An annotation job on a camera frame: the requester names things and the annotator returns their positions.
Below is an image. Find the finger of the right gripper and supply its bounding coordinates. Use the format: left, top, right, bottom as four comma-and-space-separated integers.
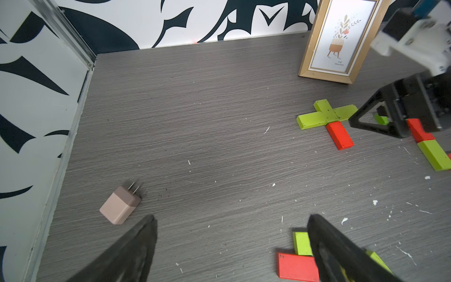
348, 87, 409, 139

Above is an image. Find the lime block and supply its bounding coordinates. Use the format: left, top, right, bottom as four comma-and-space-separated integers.
417, 140, 451, 171
365, 250, 393, 274
296, 112, 327, 130
314, 99, 339, 124
292, 231, 313, 256
334, 105, 358, 122

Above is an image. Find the pink wall charger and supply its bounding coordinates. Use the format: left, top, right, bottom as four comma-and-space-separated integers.
99, 182, 141, 225

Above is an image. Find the wooden picture frame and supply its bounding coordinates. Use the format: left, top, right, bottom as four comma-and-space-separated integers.
298, 0, 391, 84

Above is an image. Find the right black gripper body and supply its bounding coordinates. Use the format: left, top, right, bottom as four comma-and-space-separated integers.
387, 70, 451, 132

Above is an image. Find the red block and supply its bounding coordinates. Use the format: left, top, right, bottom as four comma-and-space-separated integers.
277, 253, 320, 282
325, 121, 354, 150
407, 119, 435, 143

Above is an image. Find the green block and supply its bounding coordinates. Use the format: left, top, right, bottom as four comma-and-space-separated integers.
373, 114, 389, 125

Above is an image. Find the lime block top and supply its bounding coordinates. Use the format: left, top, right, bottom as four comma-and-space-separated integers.
296, 112, 327, 130

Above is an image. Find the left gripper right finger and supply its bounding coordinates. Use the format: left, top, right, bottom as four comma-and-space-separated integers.
307, 214, 400, 282

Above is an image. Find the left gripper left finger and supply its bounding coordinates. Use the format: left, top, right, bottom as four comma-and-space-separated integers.
68, 215, 157, 282

